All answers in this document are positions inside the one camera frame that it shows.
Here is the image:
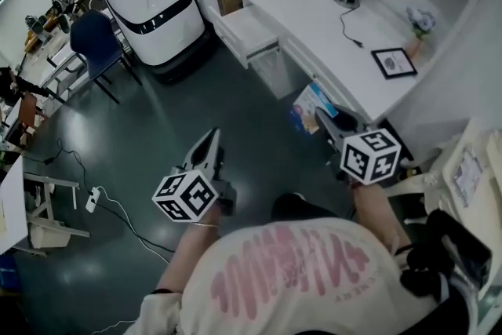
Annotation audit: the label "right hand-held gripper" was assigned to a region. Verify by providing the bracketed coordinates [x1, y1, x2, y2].
[315, 106, 413, 186]

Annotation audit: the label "blue flowers in pot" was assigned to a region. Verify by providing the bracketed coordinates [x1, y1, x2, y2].
[405, 5, 438, 60]

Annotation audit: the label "white desk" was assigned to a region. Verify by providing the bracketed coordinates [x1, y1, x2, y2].
[238, 0, 471, 126]

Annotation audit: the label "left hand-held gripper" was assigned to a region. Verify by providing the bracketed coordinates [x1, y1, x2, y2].
[151, 128, 238, 224]

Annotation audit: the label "white floor cable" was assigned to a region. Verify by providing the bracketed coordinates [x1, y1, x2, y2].
[100, 187, 173, 264]

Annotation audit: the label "black lamp cable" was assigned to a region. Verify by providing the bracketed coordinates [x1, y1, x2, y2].
[338, 6, 365, 49]

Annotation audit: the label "black floor cable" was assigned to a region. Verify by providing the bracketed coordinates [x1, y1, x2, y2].
[42, 137, 170, 253]

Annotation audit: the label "white power strip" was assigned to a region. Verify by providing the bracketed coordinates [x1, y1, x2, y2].
[85, 187, 104, 213]

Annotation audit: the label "white work table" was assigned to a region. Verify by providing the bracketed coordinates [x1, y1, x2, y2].
[38, 48, 93, 100]

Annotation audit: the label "person's left forearm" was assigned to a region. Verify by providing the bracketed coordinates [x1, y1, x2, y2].
[158, 220, 221, 293]

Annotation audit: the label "person's black trouser leg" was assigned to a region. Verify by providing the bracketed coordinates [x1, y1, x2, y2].
[271, 192, 340, 224]

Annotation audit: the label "white shirt with pink print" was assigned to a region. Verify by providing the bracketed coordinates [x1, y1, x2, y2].
[133, 217, 446, 335]

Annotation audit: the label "dark blue chair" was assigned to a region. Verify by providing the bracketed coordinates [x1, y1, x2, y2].
[69, 9, 144, 105]

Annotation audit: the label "white table top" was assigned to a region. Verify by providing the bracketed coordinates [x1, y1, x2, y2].
[0, 155, 30, 254]

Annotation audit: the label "white plastic machine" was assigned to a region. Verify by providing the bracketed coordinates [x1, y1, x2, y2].
[391, 117, 502, 232]

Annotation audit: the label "large white wheeled robot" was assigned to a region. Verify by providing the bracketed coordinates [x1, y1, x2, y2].
[97, 0, 208, 86]

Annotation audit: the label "person's right forearm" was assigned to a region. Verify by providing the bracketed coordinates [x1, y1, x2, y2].
[351, 182, 413, 260]

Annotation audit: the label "colourful packet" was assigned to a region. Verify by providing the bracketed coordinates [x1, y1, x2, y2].
[292, 82, 339, 137]

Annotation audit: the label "white metal table frame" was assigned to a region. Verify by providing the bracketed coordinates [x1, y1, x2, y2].
[23, 171, 92, 250]

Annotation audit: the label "white desk drawer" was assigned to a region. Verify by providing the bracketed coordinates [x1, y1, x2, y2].
[207, 5, 280, 70]

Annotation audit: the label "brown wooden chair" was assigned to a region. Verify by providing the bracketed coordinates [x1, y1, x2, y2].
[17, 89, 49, 139]

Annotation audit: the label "black picture frame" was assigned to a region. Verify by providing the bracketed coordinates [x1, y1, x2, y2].
[370, 47, 418, 80]

